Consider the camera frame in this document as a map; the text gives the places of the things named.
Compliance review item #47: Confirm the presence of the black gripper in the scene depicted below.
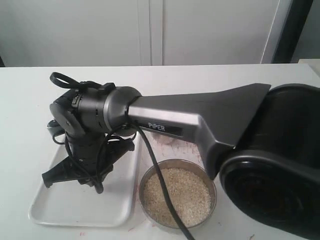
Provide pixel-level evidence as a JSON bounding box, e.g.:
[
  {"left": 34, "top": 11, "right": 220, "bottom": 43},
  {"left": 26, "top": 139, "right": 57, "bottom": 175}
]
[{"left": 41, "top": 134, "right": 135, "bottom": 189}]

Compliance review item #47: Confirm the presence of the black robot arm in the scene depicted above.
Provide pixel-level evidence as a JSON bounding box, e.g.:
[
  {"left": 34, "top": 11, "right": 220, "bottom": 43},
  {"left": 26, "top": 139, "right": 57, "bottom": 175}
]
[{"left": 42, "top": 82, "right": 320, "bottom": 240}]

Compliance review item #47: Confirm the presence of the stainless steel cup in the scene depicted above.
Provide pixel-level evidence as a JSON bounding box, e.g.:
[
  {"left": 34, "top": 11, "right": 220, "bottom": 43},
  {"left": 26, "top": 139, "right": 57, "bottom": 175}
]
[{"left": 151, "top": 132, "right": 175, "bottom": 145}]

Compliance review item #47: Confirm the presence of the steel bowl of rice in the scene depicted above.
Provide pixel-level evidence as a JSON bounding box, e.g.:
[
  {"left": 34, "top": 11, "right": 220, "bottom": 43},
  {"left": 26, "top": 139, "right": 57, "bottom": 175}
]
[{"left": 139, "top": 159, "right": 217, "bottom": 232}]

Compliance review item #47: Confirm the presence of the white rectangular plastic tray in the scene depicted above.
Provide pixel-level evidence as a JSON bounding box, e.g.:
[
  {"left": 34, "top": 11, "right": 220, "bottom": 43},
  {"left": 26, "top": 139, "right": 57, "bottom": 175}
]
[{"left": 28, "top": 134, "right": 141, "bottom": 228}]

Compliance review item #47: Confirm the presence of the white cabinet behind table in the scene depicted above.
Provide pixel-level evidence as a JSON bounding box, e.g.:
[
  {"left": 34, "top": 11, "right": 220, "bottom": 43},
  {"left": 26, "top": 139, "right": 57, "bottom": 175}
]
[{"left": 0, "top": 0, "right": 291, "bottom": 67}]

